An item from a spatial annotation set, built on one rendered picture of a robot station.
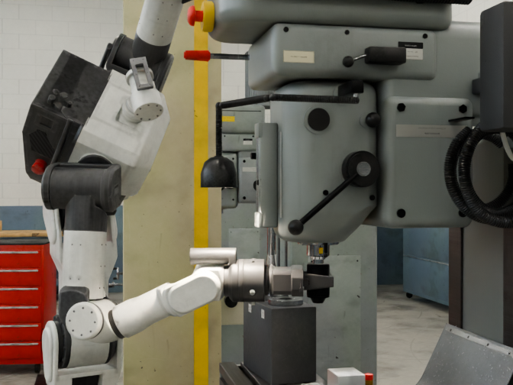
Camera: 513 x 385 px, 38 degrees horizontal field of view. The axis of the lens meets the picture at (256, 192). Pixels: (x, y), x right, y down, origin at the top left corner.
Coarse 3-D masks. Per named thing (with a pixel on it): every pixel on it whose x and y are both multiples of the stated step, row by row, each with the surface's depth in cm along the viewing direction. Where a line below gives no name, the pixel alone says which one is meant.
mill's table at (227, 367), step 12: (228, 372) 194; (240, 372) 194; (252, 372) 194; (228, 384) 191; (240, 384) 182; (252, 384) 182; (264, 384) 182; (288, 384) 182; (300, 384) 182; (324, 384) 182
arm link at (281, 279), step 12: (252, 264) 151; (264, 264) 153; (252, 276) 150; (264, 276) 151; (276, 276) 149; (288, 276) 149; (300, 276) 148; (252, 288) 150; (264, 288) 151; (276, 288) 149; (288, 288) 149; (300, 288) 147; (252, 300) 152; (264, 300) 152
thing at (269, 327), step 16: (256, 304) 191; (272, 304) 186; (288, 304) 184; (304, 304) 188; (256, 320) 191; (272, 320) 181; (288, 320) 182; (304, 320) 184; (256, 336) 191; (272, 336) 181; (288, 336) 182; (304, 336) 184; (256, 352) 191; (272, 352) 181; (288, 352) 182; (304, 352) 184; (256, 368) 191; (272, 368) 181; (288, 368) 182; (304, 368) 184; (272, 384) 181
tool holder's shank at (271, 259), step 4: (268, 228) 197; (272, 228) 197; (268, 232) 197; (272, 232) 197; (268, 236) 197; (272, 236) 197; (268, 240) 197; (272, 240) 197; (268, 244) 197; (272, 244) 197; (268, 248) 197; (272, 248) 197; (268, 252) 197; (272, 252) 197; (268, 256) 197; (272, 256) 197; (268, 260) 197; (272, 260) 196; (276, 260) 197; (268, 264) 197
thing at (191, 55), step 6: (186, 54) 156; (192, 54) 157; (198, 54) 157; (204, 54) 157; (210, 54) 158; (216, 54) 158; (222, 54) 159; (228, 54) 159; (234, 54) 159; (240, 54) 160; (246, 54) 160; (198, 60) 158; (204, 60) 158
